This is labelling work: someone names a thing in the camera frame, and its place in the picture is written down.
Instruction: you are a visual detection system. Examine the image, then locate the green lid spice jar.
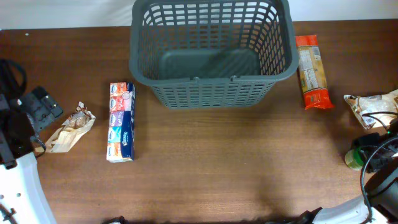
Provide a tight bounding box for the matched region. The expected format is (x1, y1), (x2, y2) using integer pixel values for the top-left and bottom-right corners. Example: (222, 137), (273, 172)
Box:
(345, 149), (364, 170)

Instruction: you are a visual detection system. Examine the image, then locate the beige clear snack bag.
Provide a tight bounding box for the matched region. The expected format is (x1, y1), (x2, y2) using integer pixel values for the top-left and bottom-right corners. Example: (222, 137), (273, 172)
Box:
(343, 90), (397, 130)

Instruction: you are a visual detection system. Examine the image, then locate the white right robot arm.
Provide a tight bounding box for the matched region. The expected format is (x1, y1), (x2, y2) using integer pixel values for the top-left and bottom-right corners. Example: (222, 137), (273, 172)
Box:
(280, 119), (397, 224)

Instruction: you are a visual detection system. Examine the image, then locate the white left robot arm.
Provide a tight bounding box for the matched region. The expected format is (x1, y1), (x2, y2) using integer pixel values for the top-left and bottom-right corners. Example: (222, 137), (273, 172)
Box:
(1, 86), (63, 223)

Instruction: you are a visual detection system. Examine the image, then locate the crumpled brown snack bag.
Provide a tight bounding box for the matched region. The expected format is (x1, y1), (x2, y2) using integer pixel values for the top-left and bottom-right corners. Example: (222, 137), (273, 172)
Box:
(45, 102), (96, 153)

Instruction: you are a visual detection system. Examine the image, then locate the red brown biscuit packet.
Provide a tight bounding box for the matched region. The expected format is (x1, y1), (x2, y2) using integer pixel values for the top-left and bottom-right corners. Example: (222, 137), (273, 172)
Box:
(295, 35), (334, 110)

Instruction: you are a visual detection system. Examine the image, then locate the blue Kleenex tissue multipack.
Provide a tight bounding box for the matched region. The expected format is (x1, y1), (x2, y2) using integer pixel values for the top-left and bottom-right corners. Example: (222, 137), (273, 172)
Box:
(106, 82), (136, 162)

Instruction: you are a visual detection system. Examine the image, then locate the grey plastic lattice basket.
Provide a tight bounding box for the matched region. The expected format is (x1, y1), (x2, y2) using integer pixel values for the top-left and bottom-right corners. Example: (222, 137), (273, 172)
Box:
(129, 0), (299, 109)

